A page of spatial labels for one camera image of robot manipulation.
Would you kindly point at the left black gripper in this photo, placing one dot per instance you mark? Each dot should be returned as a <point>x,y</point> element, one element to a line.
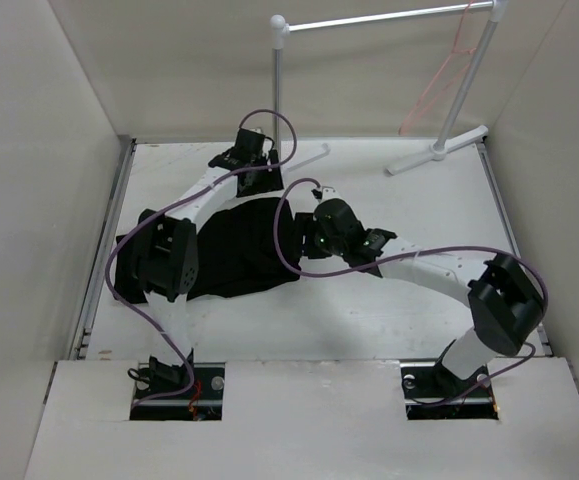
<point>271,183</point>

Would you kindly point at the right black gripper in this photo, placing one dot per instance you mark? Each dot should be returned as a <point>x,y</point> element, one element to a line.
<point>305,224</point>

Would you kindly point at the black trousers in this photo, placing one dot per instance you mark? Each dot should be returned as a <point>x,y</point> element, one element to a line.
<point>237,253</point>

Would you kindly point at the pink wire hanger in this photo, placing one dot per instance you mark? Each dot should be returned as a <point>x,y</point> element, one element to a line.
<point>452,68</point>

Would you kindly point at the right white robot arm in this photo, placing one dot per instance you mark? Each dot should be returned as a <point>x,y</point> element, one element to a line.
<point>505,299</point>

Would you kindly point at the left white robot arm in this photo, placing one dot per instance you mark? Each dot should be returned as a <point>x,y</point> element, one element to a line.
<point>164,248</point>

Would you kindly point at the white clothes rack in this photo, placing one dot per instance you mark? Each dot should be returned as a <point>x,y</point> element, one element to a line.
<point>445,143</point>

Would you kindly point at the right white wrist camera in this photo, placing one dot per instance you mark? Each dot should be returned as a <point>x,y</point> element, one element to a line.
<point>325,193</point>

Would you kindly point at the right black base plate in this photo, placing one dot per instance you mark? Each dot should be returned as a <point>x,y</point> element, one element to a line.
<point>431,393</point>

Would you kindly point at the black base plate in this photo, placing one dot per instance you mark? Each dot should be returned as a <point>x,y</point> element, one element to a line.
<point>209,395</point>
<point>431,393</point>

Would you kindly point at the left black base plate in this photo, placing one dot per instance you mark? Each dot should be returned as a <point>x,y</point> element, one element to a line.
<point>209,395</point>

